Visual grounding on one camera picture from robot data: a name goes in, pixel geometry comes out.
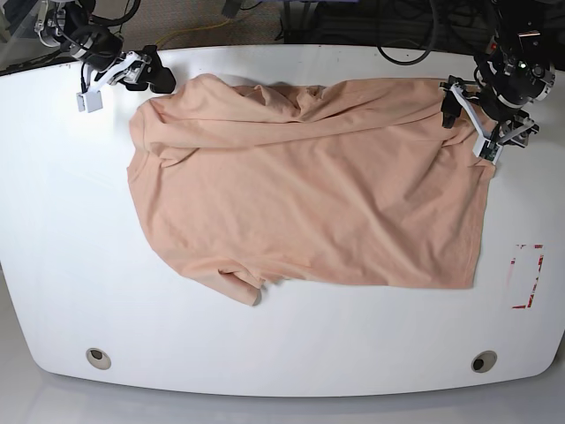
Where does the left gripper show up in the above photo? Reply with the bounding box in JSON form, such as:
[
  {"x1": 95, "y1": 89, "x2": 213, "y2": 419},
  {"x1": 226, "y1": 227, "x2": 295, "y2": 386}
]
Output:
[{"x1": 441, "y1": 79, "x2": 537, "y2": 129}]

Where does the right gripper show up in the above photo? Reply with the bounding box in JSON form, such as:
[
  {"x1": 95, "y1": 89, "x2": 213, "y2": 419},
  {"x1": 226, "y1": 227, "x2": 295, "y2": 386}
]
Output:
[{"x1": 70, "y1": 31, "x2": 176, "y2": 94}]

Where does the peach pink T-shirt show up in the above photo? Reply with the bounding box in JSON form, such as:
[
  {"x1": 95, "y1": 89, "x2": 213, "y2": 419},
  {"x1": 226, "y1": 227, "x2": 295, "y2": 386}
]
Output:
[{"x1": 127, "y1": 74, "x2": 495, "y2": 305}]

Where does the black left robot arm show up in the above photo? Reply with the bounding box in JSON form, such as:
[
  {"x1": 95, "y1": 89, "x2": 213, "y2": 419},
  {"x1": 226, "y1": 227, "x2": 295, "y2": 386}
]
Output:
[{"x1": 463, "y1": 1, "x2": 557, "y2": 124}]

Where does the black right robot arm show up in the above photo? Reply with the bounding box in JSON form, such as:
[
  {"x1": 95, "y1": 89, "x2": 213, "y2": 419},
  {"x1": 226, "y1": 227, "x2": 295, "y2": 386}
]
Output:
[{"x1": 34, "y1": 1, "x2": 177, "y2": 95}]

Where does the red tape rectangle marking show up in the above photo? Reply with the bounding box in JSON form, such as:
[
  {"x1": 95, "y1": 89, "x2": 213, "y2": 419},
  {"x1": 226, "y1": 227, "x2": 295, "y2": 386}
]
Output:
[{"x1": 507, "y1": 244, "x2": 545, "y2": 310}]

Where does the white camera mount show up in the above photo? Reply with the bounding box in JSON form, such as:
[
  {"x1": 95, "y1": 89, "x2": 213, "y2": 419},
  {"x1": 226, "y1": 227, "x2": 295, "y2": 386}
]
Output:
[
  {"x1": 440, "y1": 76, "x2": 539, "y2": 164},
  {"x1": 76, "y1": 51, "x2": 151, "y2": 113}
]

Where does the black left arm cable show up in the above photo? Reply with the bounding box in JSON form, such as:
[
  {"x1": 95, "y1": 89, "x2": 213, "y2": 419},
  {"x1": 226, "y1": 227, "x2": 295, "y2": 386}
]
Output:
[{"x1": 374, "y1": 0, "x2": 442, "y2": 67}]

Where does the right table cable grommet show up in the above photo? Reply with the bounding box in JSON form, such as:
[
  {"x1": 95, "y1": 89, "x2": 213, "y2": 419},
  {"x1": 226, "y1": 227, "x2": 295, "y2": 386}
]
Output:
[{"x1": 471, "y1": 351, "x2": 498, "y2": 374}]

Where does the table cable grommet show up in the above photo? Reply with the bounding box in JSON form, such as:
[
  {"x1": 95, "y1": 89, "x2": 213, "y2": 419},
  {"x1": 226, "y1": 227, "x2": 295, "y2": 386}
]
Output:
[
  {"x1": 86, "y1": 348, "x2": 111, "y2": 370},
  {"x1": 471, "y1": 351, "x2": 498, "y2": 374}
]

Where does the left table cable grommet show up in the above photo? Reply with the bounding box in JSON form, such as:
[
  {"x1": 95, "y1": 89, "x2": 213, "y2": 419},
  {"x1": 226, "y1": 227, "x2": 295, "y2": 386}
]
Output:
[{"x1": 86, "y1": 348, "x2": 111, "y2": 370}]

